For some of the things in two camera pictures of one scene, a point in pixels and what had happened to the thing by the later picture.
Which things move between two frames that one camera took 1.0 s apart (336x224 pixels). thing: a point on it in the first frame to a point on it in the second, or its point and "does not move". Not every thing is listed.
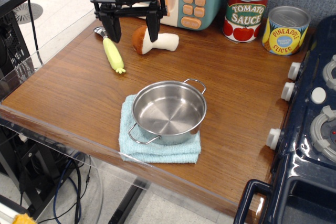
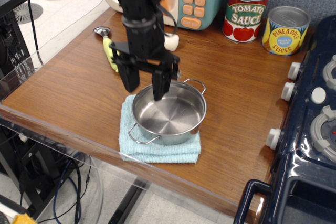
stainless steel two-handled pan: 173,110 does not move
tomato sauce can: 245,8 does not move
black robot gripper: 150,3 to 143,17
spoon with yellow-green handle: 112,52 does not move
